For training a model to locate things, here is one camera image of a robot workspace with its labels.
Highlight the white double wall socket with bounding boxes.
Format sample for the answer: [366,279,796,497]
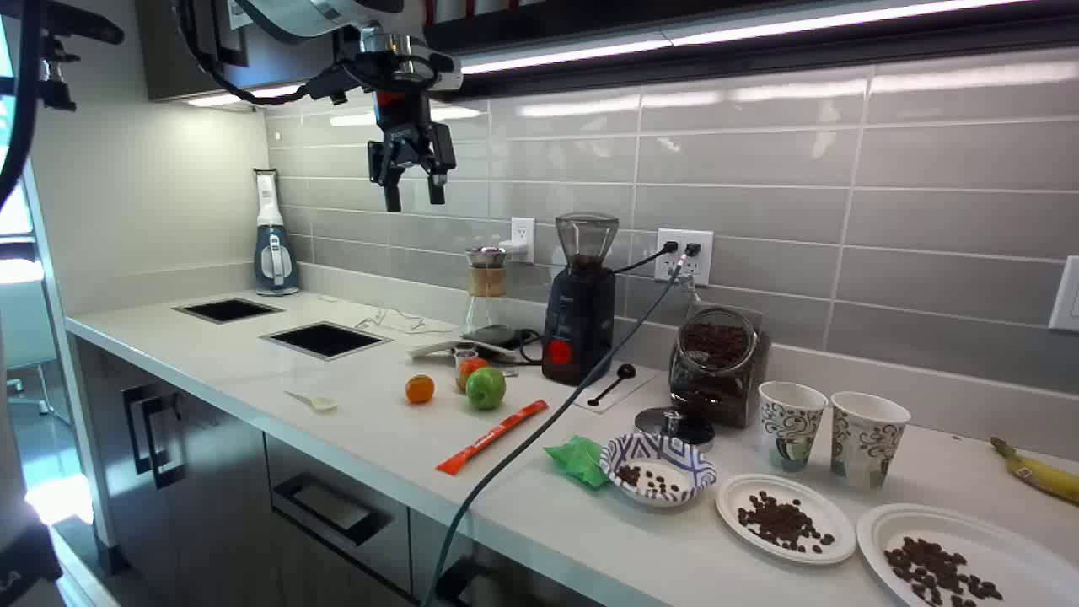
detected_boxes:
[654,227,715,287]

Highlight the black cable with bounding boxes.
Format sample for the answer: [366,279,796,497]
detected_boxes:
[610,241,679,277]

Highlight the camera on mount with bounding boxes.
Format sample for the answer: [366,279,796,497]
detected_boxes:
[0,0,126,112]

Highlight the grey cabinet door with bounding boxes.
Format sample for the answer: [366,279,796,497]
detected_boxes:
[73,339,277,607]

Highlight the green packet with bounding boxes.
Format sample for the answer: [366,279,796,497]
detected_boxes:
[543,434,611,491]

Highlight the black coffee scoop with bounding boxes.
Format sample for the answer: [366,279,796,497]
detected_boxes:
[586,363,638,408]

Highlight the patterned paper cup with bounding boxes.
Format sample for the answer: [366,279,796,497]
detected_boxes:
[757,380,829,474]
[829,390,912,492]

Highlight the yellow banana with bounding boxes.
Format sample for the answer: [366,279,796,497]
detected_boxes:
[990,436,1079,508]

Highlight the coffee beans on small plate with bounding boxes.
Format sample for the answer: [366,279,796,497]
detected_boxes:
[737,491,837,555]

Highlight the square black counter opening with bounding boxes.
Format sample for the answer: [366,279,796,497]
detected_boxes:
[172,297,284,325]

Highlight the grey cable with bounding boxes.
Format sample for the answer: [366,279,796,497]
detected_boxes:
[420,243,702,607]

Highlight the coffee beans on large plate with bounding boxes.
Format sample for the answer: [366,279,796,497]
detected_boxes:
[883,536,1005,607]

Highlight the glass jar of coffee beans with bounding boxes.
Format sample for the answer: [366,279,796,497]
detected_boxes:
[668,303,771,429]

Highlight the green apple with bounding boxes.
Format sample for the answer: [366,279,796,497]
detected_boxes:
[465,366,508,412]

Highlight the black coffee grinder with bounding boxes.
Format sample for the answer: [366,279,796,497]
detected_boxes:
[540,212,621,387]

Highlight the white plastic spoon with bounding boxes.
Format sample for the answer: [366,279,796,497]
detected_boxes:
[283,389,339,413]

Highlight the glass pour-over carafe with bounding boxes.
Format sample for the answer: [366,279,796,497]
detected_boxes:
[463,245,512,338]

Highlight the grey drawer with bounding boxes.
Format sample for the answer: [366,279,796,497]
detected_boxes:
[263,433,415,598]

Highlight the white wall switch plate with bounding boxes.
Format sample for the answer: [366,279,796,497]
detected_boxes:
[1048,255,1079,333]

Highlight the under-cabinet light strip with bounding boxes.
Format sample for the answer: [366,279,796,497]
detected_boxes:
[185,0,1039,109]

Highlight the blue patterned paper bowl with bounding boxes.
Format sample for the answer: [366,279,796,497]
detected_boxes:
[599,432,718,508]

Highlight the dark upper cabinet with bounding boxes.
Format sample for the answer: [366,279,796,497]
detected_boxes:
[134,0,1079,104]

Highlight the coffee beans in bowl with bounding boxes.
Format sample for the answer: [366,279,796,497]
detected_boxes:
[615,463,685,500]

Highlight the cabinet door handle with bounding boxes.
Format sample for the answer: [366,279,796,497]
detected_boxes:
[142,393,189,491]
[121,384,167,475]

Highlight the large white paper plate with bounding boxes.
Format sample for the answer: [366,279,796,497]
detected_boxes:
[856,502,1079,607]

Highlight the small white paper plate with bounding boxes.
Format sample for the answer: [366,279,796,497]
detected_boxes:
[714,473,858,565]

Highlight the white wall socket with adapter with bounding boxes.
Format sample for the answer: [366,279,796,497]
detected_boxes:
[497,217,536,263]

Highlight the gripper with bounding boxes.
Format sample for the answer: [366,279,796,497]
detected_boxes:
[368,88,459,213]

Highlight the white paper napkin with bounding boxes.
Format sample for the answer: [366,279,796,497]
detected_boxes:
[572,363,659,415]

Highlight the drawer handle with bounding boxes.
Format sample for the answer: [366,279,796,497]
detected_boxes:
[271,473,391,548]

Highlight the wire frame glasses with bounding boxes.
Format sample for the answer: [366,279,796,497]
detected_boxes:
[353,307,432,335]

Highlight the orange stick sachet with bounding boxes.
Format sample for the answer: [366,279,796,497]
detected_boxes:
[435,399,550,476]

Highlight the blue white handheld vacuum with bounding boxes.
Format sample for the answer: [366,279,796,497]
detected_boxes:
[252,168,301,297]

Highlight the round jar lid with knob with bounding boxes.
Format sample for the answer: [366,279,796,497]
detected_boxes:
[633,406,717,449]

